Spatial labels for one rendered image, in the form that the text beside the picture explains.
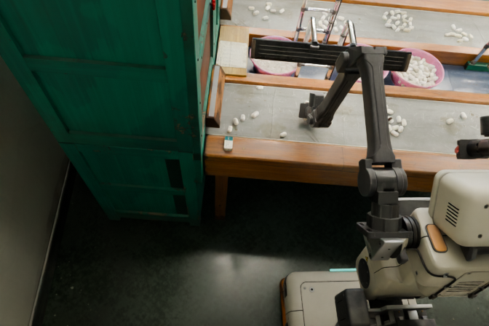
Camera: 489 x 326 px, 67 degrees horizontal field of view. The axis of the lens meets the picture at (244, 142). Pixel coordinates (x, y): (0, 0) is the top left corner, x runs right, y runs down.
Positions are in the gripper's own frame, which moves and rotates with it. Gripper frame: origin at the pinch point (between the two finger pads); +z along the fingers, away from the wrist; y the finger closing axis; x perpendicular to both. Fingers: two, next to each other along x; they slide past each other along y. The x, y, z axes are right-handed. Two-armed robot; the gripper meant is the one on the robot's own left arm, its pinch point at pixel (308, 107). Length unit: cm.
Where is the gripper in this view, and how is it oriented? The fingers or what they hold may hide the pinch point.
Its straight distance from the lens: 173.2
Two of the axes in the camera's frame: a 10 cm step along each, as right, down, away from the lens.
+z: 0.1, -3.1, 9.5
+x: -1.0, 9.5, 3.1
